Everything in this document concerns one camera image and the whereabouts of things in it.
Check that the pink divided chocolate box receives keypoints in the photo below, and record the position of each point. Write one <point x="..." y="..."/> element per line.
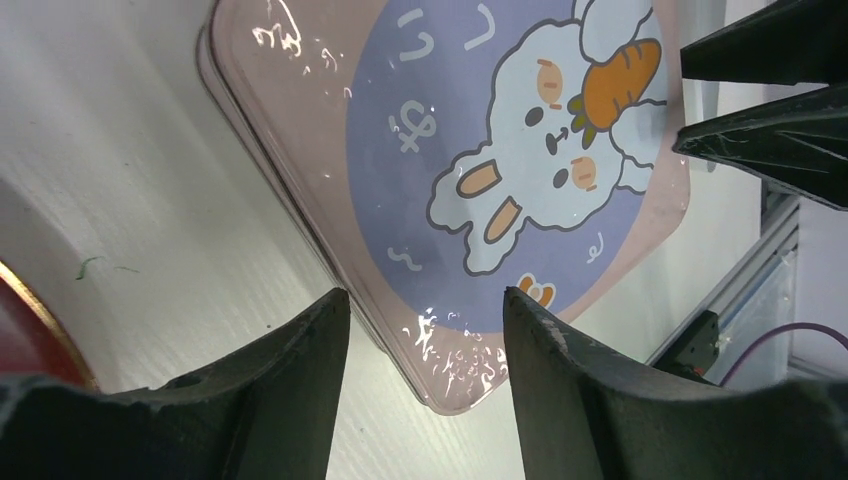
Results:
<point x="313" y="107"/>

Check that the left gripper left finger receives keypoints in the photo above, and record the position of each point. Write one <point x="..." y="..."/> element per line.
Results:
<point x="265" y="411"/>

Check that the square metal tray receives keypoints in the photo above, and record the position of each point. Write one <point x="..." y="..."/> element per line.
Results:
<point x="537" y="134"/>

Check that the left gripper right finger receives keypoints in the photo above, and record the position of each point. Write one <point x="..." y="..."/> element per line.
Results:
<point x="585" y="411"/>

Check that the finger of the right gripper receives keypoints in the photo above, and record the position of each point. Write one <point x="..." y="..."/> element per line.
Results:
<point x="799" y="143"/>
<point x="785" y="43"/>

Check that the round red plate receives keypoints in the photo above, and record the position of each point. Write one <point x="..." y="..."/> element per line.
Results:
<point x="33" y="341"/>

